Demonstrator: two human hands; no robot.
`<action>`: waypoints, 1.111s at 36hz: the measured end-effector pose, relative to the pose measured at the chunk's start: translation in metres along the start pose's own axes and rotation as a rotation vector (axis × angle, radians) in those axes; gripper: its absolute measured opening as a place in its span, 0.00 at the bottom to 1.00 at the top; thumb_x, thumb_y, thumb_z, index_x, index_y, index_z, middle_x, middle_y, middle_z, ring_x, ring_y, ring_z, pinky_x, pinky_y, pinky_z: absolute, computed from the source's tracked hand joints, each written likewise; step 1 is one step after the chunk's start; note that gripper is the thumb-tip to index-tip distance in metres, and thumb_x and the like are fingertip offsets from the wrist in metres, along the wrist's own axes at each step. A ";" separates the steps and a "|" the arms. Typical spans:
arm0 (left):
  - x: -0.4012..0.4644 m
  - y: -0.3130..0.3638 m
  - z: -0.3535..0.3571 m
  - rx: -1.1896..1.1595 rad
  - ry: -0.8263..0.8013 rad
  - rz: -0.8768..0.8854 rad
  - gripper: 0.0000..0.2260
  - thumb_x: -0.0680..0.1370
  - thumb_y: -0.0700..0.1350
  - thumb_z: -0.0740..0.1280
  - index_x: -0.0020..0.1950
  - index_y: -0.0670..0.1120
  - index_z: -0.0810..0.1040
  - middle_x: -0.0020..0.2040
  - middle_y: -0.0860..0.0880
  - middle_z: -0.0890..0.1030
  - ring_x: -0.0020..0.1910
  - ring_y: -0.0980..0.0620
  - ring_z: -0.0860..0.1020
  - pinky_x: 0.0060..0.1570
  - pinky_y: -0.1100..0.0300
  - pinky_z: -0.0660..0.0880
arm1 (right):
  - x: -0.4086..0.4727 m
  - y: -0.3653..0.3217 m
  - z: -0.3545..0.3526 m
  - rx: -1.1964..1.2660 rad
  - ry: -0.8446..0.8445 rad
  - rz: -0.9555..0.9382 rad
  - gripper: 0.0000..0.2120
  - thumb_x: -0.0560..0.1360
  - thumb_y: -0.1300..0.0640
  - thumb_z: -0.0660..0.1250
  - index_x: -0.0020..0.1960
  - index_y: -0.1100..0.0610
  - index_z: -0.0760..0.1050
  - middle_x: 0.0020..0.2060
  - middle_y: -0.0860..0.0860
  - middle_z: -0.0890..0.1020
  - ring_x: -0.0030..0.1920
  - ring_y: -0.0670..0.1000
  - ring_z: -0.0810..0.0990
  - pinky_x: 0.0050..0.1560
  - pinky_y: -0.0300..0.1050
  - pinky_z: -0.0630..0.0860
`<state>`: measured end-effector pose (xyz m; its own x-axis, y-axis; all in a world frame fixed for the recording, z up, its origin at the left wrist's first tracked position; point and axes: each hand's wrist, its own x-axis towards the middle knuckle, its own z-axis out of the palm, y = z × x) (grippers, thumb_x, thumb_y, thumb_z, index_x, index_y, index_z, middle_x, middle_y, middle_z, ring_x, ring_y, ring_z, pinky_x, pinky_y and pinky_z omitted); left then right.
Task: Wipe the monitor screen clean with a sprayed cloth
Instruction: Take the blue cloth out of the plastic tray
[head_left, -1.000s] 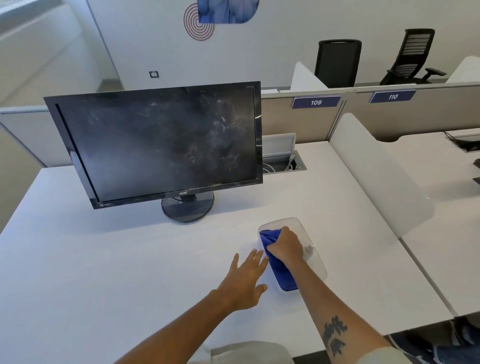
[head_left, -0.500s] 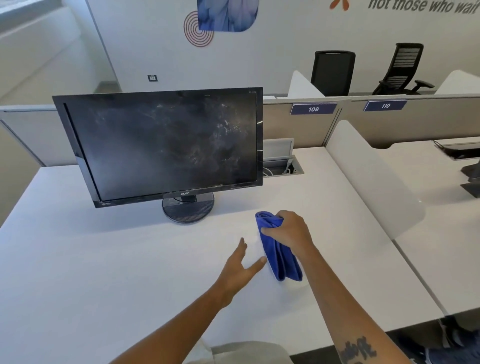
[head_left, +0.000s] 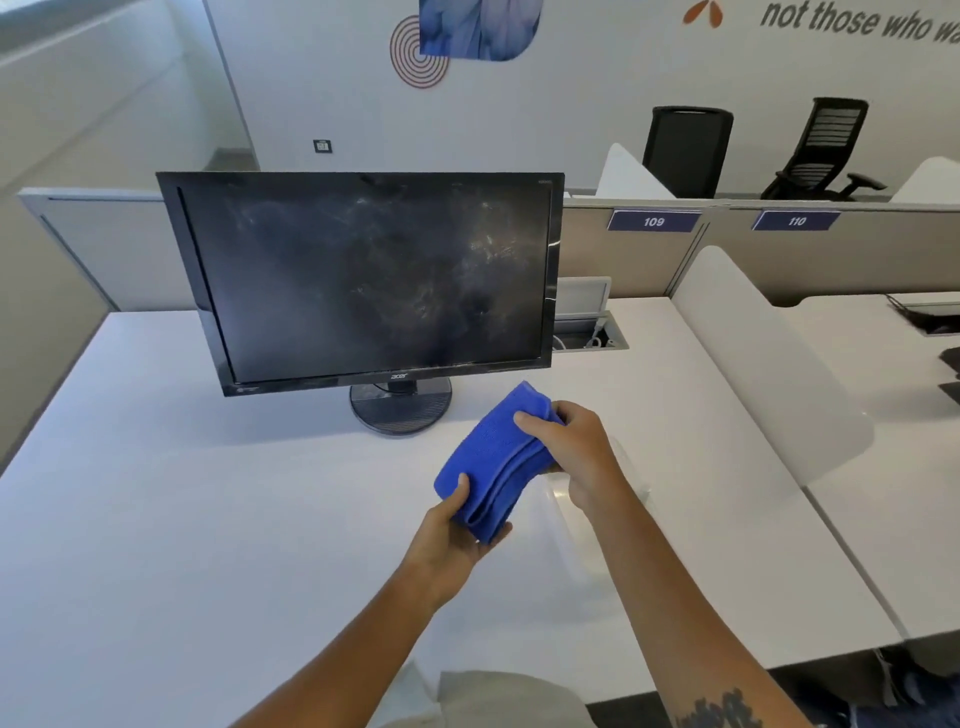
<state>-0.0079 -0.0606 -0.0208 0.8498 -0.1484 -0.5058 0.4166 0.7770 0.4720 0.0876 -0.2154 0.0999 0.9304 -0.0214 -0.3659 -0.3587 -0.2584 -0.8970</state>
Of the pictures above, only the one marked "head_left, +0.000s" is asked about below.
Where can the person's right hand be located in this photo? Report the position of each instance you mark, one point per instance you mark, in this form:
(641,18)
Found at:
(589,465)

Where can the person's left hand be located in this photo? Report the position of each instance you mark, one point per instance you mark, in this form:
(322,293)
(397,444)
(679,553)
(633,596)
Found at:
(442,551)

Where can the person's left thumb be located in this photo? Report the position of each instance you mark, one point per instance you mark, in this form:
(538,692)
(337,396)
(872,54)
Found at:
(459,496)

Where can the person's right thumb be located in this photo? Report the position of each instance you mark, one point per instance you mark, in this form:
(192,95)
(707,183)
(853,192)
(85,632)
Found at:
(536,429)

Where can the blue microfiber cloth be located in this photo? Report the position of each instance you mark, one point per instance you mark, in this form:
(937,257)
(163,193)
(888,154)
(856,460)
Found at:
(499,457)

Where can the person's left forearm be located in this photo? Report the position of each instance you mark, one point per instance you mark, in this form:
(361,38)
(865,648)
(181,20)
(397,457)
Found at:
(337,660)

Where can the person's right forearm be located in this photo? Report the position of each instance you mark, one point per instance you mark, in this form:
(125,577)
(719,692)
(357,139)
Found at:
(675,615)

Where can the clear plastic container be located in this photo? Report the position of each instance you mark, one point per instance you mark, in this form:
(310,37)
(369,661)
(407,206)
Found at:
(581,536)

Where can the beige shirt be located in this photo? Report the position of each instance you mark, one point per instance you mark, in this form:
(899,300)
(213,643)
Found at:
(495,701)

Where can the black computer monitor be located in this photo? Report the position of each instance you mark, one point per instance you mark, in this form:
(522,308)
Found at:
(360,277)

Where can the blue desk label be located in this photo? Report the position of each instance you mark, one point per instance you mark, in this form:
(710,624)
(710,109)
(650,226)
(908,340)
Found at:
(654,221)
(796,220)

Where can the large white desk divider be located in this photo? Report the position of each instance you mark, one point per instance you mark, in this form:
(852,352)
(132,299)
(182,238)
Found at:
(765,360)

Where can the black mesh office chair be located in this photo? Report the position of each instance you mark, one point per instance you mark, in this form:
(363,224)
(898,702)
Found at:
(688,150)

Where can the beige partition panel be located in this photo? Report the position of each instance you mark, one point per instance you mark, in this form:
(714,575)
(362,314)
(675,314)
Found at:
(885,255)

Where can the black slatted office chair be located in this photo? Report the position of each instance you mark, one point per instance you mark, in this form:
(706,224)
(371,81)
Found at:
(825,146)

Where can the black flat item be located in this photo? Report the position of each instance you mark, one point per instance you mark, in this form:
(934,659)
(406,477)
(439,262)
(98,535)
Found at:
(952,379)

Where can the grey partition panel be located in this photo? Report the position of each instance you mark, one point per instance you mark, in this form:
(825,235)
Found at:
(112,255)

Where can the dark blue trouser leg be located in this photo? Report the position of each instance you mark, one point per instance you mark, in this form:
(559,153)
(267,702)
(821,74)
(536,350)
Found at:
(911,686)

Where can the small wall switch plate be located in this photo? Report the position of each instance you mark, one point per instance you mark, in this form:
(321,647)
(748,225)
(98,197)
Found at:
(323,146)

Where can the blue feather wall picture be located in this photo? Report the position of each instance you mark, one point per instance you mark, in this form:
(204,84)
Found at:
(480,26)

